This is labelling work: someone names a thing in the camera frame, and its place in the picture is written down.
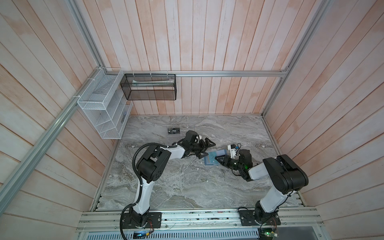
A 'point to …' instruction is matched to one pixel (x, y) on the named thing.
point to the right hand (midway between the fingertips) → (216, 158)
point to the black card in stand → (173, 130)
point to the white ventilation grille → (178, 235)
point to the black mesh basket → (149, 86)
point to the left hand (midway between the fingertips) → (213, 150)
